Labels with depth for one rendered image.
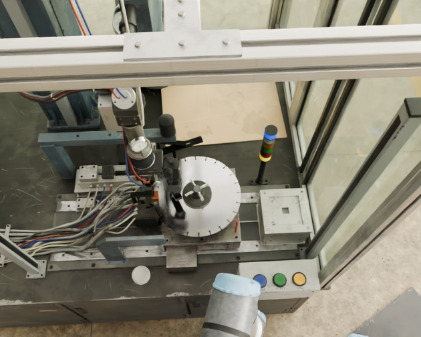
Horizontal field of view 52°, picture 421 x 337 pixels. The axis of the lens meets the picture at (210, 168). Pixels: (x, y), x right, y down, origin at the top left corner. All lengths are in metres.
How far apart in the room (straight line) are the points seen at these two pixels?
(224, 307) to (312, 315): 1.49
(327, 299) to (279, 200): 1.00
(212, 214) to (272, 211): 0.24
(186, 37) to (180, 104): 1.56
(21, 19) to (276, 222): 1.13
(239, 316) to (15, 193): 1.25
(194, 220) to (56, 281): 0.60
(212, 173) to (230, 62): 1.17
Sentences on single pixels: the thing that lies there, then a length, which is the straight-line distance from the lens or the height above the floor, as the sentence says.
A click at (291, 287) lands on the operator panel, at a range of 1.59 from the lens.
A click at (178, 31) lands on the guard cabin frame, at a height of 2.05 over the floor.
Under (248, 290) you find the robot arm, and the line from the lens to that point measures 1.07.
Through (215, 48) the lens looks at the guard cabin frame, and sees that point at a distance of 0.51.
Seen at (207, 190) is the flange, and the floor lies 0.96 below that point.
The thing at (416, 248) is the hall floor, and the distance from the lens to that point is 2.81.
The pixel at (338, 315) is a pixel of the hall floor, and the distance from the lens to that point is 2.55.
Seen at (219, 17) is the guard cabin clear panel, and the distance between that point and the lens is 2.37.
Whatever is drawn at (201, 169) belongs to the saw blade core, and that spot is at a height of 0.95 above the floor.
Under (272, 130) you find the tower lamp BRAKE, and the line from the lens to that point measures 1.52.
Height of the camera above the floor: 2.42
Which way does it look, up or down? 62 degrees down
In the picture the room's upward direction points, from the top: straight up
